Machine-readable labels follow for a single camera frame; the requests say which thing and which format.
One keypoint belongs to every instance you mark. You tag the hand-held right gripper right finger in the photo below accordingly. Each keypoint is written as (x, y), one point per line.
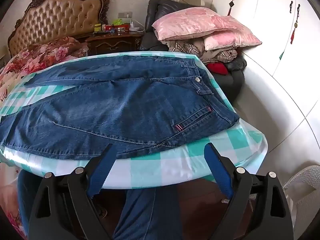
(218, 172)

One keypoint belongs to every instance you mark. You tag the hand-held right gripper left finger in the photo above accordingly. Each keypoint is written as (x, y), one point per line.
(103, 170)

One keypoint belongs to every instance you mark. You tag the blue denim pants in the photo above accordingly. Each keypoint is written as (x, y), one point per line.
(125, 110)

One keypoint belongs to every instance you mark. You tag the teal white checkered tablecloth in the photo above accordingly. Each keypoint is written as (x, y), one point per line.
(175, 170)

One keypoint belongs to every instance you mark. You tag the red cloth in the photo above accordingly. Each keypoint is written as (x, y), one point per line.
(217, 68)

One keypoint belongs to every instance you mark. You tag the dark wooden nightstand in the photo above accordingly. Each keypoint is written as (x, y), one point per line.
(112, 42)

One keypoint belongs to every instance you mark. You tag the beige plaid blanket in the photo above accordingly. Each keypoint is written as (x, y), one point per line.
(185, 47)

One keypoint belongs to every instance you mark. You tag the pink floral bedding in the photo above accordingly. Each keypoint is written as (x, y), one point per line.
(37, 55)

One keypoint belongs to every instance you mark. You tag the small pink pillow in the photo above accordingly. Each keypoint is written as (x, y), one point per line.
(232, 40)

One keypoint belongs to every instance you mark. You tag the round metal tin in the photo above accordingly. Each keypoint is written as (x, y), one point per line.
(121, 30)

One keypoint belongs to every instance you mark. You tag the yellow jar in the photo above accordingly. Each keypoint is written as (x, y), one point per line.
(97, 28)

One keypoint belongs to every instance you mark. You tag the red box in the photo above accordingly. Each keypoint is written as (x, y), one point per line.
(110, 28)

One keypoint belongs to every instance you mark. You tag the white round charger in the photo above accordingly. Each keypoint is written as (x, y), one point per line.
(136, 28)

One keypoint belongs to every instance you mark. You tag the green plastic bag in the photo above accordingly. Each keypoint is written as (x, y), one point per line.
(118, 21)

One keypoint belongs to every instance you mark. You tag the large pink pillow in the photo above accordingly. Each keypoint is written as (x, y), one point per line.
(195, 22)

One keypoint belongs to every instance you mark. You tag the white wardrobe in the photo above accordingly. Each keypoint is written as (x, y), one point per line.
(275, 30)

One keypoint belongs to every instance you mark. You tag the tufted leather carved headboard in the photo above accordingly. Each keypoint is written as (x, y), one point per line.
(55, 17)

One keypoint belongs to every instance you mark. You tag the red hanging knot ornament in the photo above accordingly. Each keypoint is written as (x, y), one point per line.
(295, 25)
(231, 5)

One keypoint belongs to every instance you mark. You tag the dark leather armchair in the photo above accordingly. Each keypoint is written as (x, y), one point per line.
(160, 10)

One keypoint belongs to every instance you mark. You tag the white wall socket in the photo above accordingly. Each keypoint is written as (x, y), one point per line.
(125, 15)

